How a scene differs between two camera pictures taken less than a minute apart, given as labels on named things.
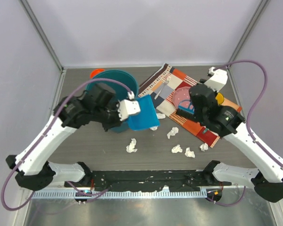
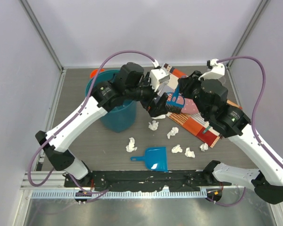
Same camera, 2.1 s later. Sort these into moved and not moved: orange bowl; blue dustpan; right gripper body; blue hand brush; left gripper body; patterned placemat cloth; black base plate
Moved: blue dustpan; blue hand brush; right gripper body; left gripper body
Not moved: patterned placemat cloth; black base plate; orange bowl
